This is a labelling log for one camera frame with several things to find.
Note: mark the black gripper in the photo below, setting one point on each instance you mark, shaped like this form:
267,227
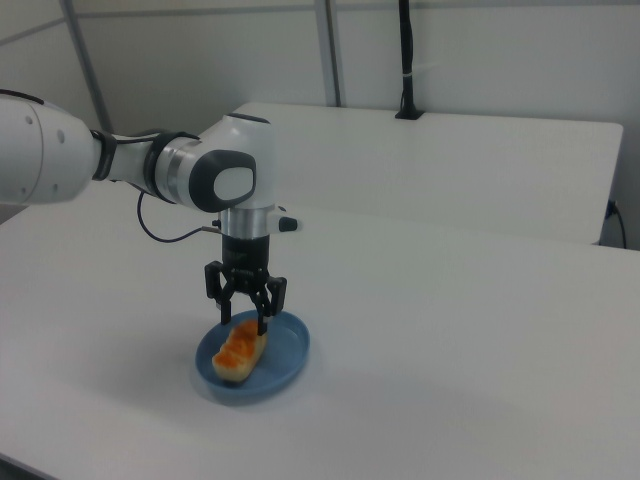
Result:
246,255

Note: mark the orange glazed bread loaf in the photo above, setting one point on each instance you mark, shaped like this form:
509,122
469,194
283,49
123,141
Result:
237,356

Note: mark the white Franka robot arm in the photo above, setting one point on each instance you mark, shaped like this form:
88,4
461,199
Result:
235,150

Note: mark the blue round plate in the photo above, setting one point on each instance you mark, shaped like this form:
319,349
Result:
285,360

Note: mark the grey upright partition post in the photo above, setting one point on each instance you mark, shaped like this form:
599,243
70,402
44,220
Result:
340,50

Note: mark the grey slanted partition post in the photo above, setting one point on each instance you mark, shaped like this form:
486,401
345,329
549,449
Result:
85,60

